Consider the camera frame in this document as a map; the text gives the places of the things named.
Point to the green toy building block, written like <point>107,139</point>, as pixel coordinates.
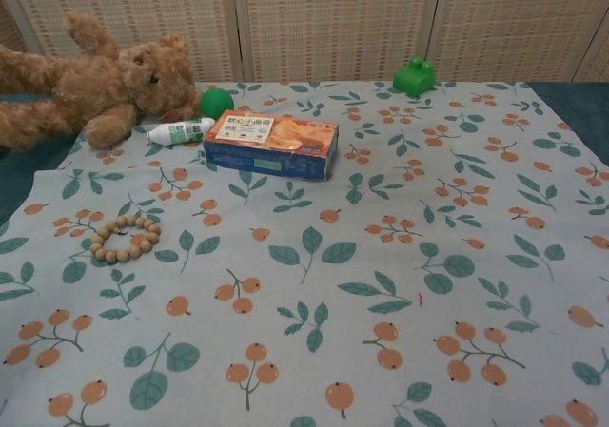
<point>414,82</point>

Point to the bamboo screen panel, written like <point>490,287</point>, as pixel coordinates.
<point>9,30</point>
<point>514,23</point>
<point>157,13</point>
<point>333,23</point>
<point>597,63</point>

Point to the white bottle with green label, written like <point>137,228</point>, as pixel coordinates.
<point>178,131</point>

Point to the floral print tablecloth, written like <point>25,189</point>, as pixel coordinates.
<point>333,256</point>

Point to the brown teddy bear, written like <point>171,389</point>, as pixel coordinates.
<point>95,84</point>

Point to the small pink thread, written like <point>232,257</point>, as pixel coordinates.
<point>420,299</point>

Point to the blue and orange cookie box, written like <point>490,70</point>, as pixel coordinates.
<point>266,137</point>

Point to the green ball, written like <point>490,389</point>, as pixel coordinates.
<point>216,103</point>

